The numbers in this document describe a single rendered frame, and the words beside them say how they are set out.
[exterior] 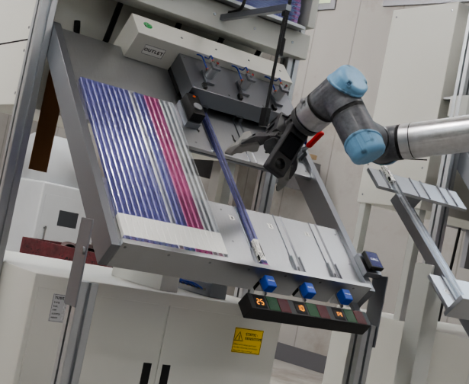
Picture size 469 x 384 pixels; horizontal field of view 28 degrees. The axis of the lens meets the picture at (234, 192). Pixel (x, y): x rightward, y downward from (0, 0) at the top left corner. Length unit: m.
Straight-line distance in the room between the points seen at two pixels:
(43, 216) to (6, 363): 5.91
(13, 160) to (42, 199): 5.76
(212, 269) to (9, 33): 0.96
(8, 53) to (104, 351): 0.84
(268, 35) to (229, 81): 0.22
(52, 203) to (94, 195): 6.17
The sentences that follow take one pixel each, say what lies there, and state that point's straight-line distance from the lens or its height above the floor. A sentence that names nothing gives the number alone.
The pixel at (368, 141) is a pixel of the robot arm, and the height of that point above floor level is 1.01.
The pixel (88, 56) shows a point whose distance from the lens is 2.30.
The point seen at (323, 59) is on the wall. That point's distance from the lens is 7.13.
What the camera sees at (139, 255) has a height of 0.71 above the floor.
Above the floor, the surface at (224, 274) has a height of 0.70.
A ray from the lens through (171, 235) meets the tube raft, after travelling 1.93.
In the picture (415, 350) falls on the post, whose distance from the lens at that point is 2.47.
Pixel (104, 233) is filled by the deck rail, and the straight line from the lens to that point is 1.85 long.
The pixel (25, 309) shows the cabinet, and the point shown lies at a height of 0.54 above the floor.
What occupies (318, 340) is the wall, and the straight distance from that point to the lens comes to 6.70.
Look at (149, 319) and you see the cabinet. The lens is 2.25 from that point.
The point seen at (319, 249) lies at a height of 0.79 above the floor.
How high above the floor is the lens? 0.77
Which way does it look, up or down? 3 degrees up
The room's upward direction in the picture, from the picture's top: 11 degrees clockwise
